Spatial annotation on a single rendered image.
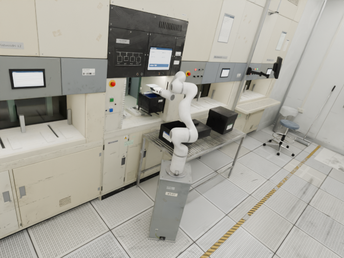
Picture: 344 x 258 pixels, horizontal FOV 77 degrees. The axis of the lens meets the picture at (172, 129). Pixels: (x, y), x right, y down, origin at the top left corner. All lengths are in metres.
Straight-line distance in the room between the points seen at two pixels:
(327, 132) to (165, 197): 4.69
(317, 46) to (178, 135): 4.72
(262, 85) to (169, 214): 3.66
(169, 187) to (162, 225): 0.47
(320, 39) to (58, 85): 5.31
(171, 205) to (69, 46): 1.51
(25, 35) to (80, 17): 0.37
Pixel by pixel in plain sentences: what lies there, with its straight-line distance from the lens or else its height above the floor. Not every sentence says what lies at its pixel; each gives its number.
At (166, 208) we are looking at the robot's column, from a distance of 2.08.
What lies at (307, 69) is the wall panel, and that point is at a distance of 5.98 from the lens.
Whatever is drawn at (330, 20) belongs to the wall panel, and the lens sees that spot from 5.99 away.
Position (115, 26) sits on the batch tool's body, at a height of 1.81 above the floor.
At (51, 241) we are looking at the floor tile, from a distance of 2.43.
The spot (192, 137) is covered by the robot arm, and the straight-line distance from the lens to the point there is 1.74.
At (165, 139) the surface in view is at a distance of 2.32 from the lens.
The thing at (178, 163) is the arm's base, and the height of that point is 0.89.
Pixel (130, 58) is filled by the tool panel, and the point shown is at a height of 1.57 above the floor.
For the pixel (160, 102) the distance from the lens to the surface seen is 2.44.
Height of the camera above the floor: 1.92
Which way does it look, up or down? 26 degrees down
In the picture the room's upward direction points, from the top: 11 degrees clockwise
